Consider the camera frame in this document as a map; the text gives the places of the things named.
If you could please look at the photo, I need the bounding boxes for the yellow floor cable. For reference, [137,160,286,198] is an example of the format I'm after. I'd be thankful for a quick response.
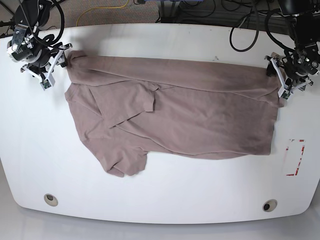
[76,0,130,27]

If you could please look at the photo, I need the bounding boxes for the right table cable grommet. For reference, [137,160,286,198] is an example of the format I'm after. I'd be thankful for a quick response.
[262,199,278,213]

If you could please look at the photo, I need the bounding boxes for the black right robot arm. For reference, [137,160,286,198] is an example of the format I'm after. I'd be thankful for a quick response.
[3,0,73,90]

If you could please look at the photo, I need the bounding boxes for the red tape rectangle marking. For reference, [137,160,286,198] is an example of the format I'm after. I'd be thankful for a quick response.
[283,139,306,177]

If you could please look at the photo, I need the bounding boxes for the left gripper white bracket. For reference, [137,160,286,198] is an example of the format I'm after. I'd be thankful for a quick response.
[264,53,313,100]

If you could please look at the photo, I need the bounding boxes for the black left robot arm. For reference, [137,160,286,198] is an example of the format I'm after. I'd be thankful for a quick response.
[264,0,320,100]

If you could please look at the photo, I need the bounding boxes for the mauve brown T-shirt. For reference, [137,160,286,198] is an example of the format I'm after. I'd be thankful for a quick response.
[65,50,284,177]

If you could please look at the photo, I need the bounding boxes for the table cable grommet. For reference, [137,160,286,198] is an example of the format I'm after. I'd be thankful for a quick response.
[262,199,278,213]
[44,194,58,207]

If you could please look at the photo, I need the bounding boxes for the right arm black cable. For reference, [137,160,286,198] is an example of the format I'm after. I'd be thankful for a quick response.
[39,0,66,51]

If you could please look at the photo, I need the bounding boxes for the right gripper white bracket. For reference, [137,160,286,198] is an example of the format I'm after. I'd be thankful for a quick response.
[20,42,73,90]

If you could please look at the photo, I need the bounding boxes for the left table cable grommet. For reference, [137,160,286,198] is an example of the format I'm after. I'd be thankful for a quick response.
[44,194,58,207]

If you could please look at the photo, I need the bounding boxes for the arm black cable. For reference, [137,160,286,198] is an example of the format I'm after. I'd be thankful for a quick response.
[39,0,66,51]
[229,0,298,55]

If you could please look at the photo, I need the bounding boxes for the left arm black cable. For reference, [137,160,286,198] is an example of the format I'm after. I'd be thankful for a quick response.
[229,0,298,55]

